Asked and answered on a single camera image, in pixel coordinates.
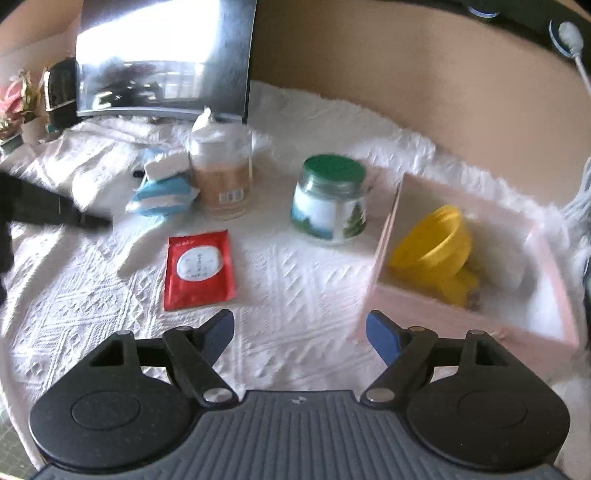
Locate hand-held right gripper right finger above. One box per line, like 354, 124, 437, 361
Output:
360, 310, 509, 409

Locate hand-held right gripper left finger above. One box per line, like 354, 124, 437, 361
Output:
85, 309, 237, 409

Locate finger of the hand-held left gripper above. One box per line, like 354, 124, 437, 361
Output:
59, 196, 114, 230

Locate pink storage box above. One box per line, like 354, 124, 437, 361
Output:
364, 172, 581, 355

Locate white soft pad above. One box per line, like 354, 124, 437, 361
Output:
485, 249, 530, 292

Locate white folded lace cloth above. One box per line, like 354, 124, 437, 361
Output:
39, 121, 185, 214

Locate red foil packet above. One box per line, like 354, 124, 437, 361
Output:
163, 229, 237, 311

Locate blue white tissue pack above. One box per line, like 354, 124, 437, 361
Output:
127, 173, 200, 217

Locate white textured fringed blanket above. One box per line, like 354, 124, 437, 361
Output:
0, 80, 591, 480

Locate white cotton pads pack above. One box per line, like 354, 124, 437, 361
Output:
141, 148, 189, 182

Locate yellow plastic funnel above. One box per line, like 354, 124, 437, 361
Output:
389, 204, 481, 308

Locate dark box with gold trim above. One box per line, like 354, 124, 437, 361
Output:
45, 58, 79, 136

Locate green lid glass jar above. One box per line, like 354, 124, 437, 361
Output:
290, 154, 369, 244

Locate clear jar of cotton swabs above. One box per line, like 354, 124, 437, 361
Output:
188, 107, 254, 220

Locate white cable with plug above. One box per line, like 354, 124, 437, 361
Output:
551, 21, 591, 93

